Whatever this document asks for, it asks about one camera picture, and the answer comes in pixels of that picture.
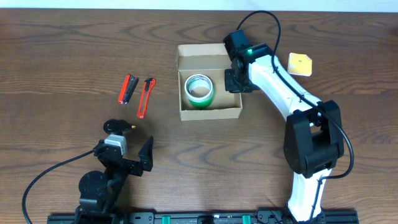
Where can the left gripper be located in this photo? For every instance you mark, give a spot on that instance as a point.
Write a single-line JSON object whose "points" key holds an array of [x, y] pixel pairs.
{"points": [[145, 155]]}

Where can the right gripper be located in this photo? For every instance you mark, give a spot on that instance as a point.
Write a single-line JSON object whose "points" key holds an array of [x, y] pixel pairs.
{"points": [[229, 85]]}

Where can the white tape roll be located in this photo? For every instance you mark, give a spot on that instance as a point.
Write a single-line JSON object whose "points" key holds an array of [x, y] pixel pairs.
{"points": [[198, 79]]}

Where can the yellow spiral notepad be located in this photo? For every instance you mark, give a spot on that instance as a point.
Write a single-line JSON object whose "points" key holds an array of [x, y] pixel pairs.
{"points": [[299, 64]]}

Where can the red black stapler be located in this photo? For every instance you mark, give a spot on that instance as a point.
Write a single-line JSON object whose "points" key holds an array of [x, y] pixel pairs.
{"points": [[128, 87]]}

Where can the green tape roll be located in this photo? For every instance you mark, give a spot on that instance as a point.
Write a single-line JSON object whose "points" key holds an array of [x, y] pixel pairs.
{"points": [[200, 96]]}

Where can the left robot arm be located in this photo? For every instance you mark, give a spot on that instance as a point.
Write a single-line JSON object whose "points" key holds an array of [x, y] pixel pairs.
{"points": [[99, 191]]}

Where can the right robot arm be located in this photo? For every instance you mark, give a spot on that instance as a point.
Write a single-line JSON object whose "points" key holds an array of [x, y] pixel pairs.
{"points": [[313, 140]]}

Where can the cardboard box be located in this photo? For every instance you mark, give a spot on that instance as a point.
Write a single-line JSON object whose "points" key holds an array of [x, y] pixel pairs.
{"points": [[211, 60]]}

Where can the black tape measure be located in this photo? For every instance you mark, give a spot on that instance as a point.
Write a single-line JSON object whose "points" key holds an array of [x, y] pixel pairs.
{"points": [[117, 126]]}

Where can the red utility knife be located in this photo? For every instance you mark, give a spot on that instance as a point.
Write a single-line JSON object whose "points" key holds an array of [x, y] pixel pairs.
{"points": [[147, 88]]}

